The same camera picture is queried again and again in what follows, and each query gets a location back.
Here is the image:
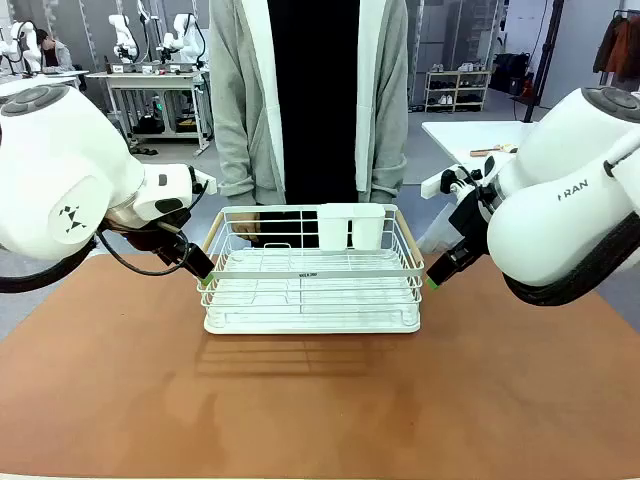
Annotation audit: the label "white background workbench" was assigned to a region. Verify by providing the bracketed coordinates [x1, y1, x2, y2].
[84, 68, 214, 157]

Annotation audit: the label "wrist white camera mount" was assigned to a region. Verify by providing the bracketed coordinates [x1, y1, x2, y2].
[188, 166, 219, 197]
[420, 155, 497, 202]

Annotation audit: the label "seated person in grey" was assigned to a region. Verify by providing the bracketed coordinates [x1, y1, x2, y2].
[33, 28, 76, 74]

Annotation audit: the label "white background desk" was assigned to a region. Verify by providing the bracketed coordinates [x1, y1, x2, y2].
[0, 69, 90, 99]

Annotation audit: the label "person in grey cardigan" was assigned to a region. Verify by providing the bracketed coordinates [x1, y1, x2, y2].
[208, 0, 411, 249]

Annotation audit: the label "white plastic utensil holder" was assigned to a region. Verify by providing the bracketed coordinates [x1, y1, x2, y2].
[316, 202, 388, 252]

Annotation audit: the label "black garment rack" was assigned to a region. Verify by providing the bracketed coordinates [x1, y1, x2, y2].
[598, 7, 640, 87]

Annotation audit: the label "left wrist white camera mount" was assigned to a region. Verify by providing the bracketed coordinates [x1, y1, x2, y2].
[188, 166, 219, 197]

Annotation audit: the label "wooden shoe rack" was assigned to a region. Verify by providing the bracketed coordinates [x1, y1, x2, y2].
[424, 69, 494, 114]

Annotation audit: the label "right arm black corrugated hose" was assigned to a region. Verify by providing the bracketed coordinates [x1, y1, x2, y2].
[502, 212, 640, 308]

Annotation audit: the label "person's right forearm grey sleeve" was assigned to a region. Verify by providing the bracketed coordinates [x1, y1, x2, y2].
[209, 74, 266, 207]

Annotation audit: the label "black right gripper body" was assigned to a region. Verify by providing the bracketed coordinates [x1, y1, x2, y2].
[447, 186, 495, 262]

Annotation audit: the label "hanging brown orange jackets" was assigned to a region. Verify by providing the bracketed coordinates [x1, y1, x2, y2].
[592, 13, 640, 84]

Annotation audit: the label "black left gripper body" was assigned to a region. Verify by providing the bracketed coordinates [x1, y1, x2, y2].
[99, 208, 195, 267]

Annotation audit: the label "person's left forearm grey sleeve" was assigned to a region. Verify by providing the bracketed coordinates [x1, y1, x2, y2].
[367, 74, 410, 206]

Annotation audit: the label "black stand pole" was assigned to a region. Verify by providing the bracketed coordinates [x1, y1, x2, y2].
[521, 0, 567, 124]

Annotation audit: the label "white plastic drip tray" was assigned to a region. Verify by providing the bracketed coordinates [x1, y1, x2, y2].
[203, 307, 422, 336]

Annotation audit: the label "white wire dish rack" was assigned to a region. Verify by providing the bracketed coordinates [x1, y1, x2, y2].
[199, 203, 426, 324]

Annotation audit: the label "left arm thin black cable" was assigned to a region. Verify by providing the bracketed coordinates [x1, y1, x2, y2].
[95, 178, 210, 278]

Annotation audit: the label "black bags pile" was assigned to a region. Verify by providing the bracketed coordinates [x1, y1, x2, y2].
[491, 51, 534, 97]

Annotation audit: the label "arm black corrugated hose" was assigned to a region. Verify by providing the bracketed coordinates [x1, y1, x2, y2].
[0, 238, 99, 295]
[502, 212, 640, 308]

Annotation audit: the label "person's right hand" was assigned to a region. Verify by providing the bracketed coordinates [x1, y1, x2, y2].
[231, 200, 263, 245]

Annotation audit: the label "translucent white plastic bag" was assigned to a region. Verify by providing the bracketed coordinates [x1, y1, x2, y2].
[416, 198, 469, 256]

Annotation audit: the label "large white side table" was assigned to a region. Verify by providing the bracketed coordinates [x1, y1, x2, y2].
[421, 119, 541, 174]

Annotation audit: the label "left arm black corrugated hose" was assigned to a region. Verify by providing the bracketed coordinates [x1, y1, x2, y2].
[0, 238, 99, 295]

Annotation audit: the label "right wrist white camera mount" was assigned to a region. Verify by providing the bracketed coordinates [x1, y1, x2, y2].
[420, 155, 497, 202]

